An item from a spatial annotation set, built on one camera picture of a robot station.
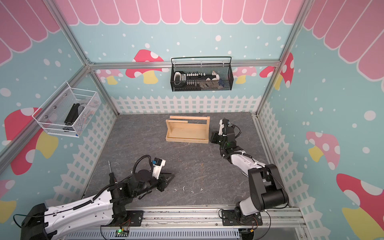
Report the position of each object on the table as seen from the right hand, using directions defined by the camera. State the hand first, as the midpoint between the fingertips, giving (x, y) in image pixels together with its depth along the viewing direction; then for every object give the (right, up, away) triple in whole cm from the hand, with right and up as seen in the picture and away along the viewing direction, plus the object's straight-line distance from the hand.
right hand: (211, 131), depth 91 cm
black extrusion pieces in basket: (-68, +8, -19) cm, 72 cm away
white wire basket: (-73, +10, -16) cm, 76 cm away
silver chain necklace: (-16, -33, -6) cm, 37 cm away
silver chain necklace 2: (-11, -34, -8) cm, 37 cm away
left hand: (-21, -24, -15) cm, 35 cm away
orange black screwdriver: (-58, -28, -5) cm, 64 cm away
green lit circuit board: (-46, -50, -18) cm, 70 cm away
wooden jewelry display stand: (-21, 0, +19) cm, 28 cm away
